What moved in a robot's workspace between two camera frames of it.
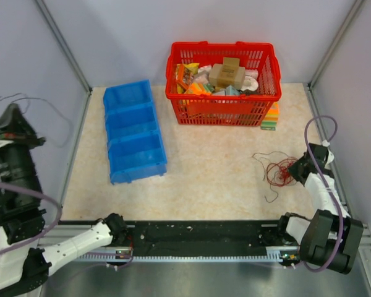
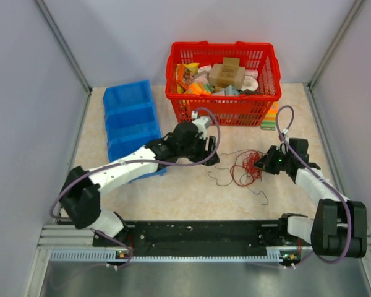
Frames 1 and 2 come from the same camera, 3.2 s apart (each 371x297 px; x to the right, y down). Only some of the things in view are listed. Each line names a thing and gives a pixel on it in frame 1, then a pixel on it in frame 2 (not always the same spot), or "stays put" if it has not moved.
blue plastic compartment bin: x=134 y=142 stays put
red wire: x=276 y=166 -> x=249 y=159
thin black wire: x=28 y=98 -> x=246 y=184
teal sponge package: x=230 y=91 stays put
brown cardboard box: x=229 y=73 stays put
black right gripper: x=292 y=168 -> x=264 y=163
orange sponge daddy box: x=198 y=88 stays put
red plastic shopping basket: x=224 y=109 stays put
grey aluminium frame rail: x=326 y=135 stays put
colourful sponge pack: x=269 y=121 stays put
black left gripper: x=15 y=127 -> x=203 y=154
